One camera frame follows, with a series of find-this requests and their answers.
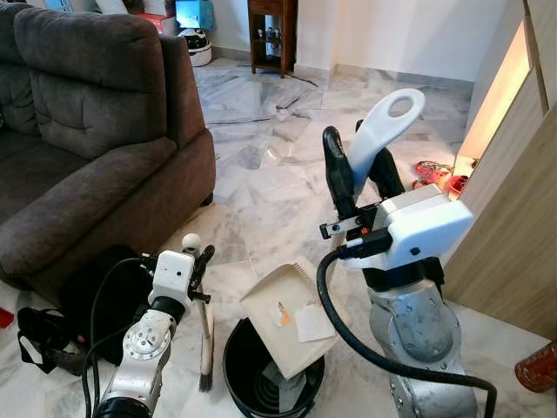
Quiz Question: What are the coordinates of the red and white box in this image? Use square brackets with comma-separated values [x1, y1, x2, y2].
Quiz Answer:
[135, 10, 179, 36]

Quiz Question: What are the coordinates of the red bag of oranges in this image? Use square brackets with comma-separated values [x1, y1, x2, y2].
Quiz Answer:
[413, 159, 471, 197]

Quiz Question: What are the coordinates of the black strapped bag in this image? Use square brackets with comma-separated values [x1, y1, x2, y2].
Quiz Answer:
[16, 246, 158, 375]

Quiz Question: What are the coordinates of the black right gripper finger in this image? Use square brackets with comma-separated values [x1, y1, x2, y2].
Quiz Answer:
[370, 150, 406, 201]
[322, 126, 358, 219]

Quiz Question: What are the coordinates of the white paper piece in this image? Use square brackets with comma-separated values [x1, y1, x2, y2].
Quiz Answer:
[294, 303, 336, 343]

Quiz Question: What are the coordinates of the dark grey fabric sofa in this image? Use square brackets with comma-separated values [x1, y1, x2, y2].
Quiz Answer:
[0, 4, 217, 301]

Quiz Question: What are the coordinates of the blue box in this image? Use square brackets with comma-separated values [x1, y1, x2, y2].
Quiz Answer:
[175, 0, 216, 30]

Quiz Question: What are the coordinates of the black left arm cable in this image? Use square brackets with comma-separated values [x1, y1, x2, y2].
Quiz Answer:
[83, 255, 162, 418]

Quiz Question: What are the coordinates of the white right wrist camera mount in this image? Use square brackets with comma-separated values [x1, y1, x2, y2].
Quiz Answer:
[374, 185, 475, 271]

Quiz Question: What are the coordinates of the small dark wooden shelf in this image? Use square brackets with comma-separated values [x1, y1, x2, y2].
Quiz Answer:
[247, 0, 299, 78]

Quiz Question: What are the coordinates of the beige long-handled dustpan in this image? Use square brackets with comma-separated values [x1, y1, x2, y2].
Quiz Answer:
[239, 87, 427, 380]

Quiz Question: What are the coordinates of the tall light wooden cabinet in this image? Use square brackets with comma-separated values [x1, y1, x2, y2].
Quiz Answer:
[444, 0, 557, 340]

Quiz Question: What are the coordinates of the beige broom with grey bristles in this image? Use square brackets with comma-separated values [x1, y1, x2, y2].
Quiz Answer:
[181, 233, 216, 393]

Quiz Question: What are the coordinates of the black round waste bin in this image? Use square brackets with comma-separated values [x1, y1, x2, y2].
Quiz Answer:
[222, 318, 327, 418]

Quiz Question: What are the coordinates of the red patterned can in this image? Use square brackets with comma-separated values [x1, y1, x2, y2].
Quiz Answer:
[515, 341, 557, 394]

